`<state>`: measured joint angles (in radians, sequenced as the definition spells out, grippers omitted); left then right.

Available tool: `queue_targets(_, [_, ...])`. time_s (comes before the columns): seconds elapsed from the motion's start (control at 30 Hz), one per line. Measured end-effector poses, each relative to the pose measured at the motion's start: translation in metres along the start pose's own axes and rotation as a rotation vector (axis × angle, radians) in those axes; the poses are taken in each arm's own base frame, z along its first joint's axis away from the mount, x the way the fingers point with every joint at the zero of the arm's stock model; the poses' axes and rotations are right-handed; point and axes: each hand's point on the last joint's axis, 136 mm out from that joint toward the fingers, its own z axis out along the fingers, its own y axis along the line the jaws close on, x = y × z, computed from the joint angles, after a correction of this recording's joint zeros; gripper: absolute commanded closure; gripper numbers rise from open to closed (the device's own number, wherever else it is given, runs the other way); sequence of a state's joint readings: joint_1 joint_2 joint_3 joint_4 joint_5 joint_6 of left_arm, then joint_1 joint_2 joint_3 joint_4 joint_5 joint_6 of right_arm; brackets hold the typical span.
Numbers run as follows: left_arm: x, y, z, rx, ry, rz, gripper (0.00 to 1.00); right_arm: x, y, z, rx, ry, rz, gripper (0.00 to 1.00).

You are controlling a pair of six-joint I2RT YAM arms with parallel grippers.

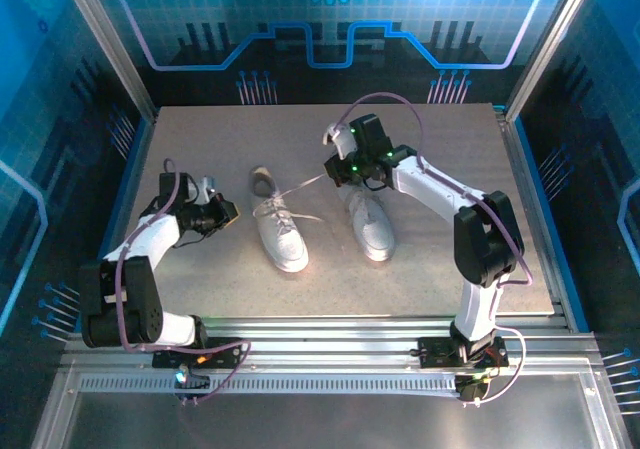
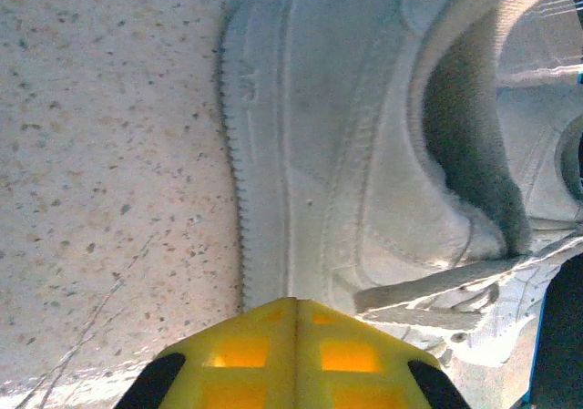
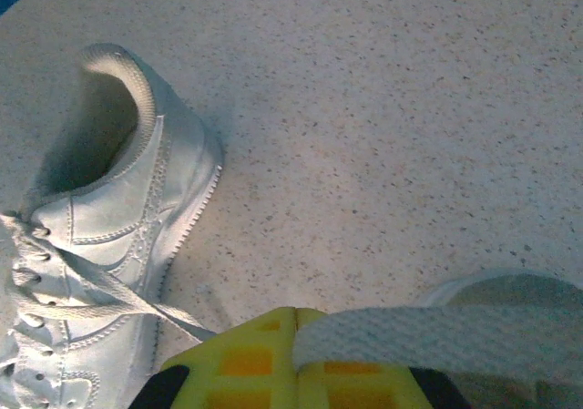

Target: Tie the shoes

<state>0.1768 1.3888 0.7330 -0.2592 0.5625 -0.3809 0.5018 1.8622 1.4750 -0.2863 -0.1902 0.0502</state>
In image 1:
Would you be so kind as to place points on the white sneaker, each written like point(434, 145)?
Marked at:
point(375, 234)
point(285, 244)

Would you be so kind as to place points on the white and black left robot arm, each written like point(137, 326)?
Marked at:
point(150, 239)

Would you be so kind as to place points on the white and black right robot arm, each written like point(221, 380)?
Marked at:
point(430, 184)

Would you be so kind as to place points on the grey metal panel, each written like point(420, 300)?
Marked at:
point(325, 424)

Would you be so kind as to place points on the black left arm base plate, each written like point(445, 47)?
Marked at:
point(225, 346)

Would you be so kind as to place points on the aluminium side rail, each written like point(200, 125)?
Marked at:
point(520, 179)

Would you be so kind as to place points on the aluminium rail frame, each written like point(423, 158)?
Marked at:
point(325, 341)

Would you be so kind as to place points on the aluminium frame post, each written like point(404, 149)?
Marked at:
point(550, 44)
point(107, 44)

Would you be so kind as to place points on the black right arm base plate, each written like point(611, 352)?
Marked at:
point(435, 351)

